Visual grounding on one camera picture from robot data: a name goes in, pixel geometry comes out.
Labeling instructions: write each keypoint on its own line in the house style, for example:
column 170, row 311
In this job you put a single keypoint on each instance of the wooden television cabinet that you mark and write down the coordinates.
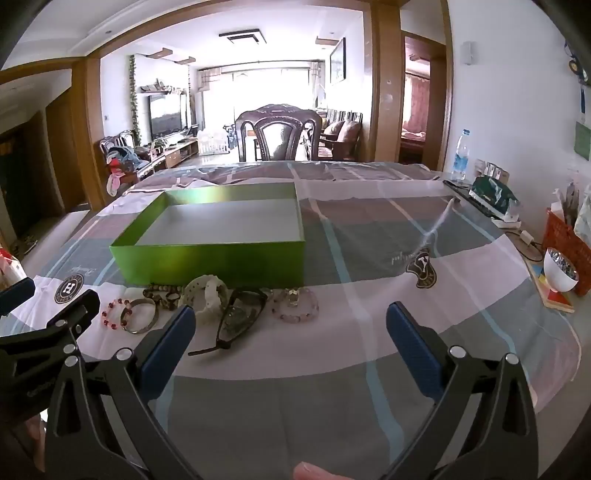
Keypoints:
column 178, row 157

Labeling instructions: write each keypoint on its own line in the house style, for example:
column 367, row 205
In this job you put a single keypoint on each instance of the clear water bottle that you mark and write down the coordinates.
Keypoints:
column 460, row 159

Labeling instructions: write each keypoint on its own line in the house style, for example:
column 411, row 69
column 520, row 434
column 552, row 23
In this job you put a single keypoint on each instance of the colourful wooden board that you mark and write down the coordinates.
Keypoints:
column 549, row 299

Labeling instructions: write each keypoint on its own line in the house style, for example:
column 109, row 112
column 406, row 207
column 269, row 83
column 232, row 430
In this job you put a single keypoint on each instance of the white wall box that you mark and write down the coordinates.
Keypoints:
column 468, row 53

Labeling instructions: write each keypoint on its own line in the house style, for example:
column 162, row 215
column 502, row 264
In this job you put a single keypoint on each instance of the small packaged boxes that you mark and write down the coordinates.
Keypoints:
column 491, row 170

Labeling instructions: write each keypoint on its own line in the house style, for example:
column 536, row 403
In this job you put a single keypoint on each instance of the hanging wall ornament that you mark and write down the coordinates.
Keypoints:
column 576, row 67

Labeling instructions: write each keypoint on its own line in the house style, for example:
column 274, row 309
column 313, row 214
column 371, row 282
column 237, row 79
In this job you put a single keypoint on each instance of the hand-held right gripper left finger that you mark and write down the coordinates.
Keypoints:
column 167, row 344

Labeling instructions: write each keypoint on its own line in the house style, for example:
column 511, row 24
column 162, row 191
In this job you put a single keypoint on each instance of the gold ornate trinket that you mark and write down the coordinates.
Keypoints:
column 293, row 297

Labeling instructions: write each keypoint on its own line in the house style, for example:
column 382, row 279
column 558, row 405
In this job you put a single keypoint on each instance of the pink bed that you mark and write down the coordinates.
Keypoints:
column 413, row 138

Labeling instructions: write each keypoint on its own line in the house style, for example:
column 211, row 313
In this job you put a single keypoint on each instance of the rectangular ceiling light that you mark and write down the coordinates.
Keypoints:
column 242, row 37

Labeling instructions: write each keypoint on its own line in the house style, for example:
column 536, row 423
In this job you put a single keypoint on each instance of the wooden armchair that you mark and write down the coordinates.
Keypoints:
column 108, row 145

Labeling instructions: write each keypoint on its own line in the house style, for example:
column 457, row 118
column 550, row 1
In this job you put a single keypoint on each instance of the person's right hand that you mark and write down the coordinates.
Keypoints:
column 314, row 473

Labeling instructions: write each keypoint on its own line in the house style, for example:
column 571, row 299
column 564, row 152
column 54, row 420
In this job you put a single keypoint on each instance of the green wall paper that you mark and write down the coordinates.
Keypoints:
column 582, row 141

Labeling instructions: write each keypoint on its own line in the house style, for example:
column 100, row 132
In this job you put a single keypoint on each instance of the green cardboard box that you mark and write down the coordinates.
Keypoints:
column 207, row 263

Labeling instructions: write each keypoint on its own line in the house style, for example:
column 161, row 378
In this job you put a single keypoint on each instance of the thin metal bangle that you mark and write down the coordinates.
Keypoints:
column 137, row 330

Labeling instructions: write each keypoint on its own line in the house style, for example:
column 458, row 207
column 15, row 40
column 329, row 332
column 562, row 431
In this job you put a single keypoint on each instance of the framed wall picture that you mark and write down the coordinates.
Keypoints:
column 338, row 60

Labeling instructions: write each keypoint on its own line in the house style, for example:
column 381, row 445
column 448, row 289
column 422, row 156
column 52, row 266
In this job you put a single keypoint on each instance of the pile of clothes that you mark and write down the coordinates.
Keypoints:
column 121, row 161

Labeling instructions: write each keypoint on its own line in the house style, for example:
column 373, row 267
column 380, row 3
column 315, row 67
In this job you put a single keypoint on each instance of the white play fence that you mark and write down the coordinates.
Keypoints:
column 214, row 143

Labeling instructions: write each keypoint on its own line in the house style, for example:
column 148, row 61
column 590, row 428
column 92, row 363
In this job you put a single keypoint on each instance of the green and white clothes iron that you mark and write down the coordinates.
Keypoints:
column 491, row 196

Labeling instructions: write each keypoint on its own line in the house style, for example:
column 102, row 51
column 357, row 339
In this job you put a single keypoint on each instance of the flat screen television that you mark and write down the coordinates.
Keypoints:
column 165, row 115

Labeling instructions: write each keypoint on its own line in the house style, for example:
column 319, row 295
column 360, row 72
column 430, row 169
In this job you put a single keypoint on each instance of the white power strip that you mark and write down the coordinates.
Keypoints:
column 508, row 223

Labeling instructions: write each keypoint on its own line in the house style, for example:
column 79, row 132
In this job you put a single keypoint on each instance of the white dome lamp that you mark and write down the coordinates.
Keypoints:
column 556, row 277

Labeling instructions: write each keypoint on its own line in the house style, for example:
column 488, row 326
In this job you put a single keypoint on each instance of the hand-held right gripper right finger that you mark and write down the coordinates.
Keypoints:
column 411, row 346

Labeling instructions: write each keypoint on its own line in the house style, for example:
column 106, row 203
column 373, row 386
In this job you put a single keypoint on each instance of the wooden sofa with cushions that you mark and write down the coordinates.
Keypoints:
column 341, row 134

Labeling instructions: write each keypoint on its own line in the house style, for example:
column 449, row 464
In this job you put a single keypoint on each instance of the dark wooden dining chair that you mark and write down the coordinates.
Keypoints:
column 277, row 134

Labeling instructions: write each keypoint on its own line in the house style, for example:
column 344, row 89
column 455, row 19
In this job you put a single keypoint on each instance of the checked printed tablecloth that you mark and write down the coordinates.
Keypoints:
column 323, row 369

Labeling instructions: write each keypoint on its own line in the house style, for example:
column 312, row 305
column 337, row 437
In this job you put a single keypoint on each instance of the green leaf garland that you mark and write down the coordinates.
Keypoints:
column 134, row 92

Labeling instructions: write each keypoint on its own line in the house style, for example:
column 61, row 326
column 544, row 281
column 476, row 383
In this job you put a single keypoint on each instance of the black remote control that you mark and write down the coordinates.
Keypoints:
column 455, row 186

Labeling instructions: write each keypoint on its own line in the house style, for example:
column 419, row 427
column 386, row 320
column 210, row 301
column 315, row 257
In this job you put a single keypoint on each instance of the red plastic basket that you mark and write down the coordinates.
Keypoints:
column 558, row 235

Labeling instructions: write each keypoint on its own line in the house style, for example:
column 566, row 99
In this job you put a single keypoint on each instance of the black watch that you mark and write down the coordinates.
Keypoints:
column 235, row 318

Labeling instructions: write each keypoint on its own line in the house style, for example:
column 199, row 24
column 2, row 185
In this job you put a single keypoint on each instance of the red white bag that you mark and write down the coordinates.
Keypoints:
column 9, row 267

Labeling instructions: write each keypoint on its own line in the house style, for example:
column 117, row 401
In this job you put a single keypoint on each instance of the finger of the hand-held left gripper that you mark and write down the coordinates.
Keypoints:
column 14, row 297
column 76, row 311

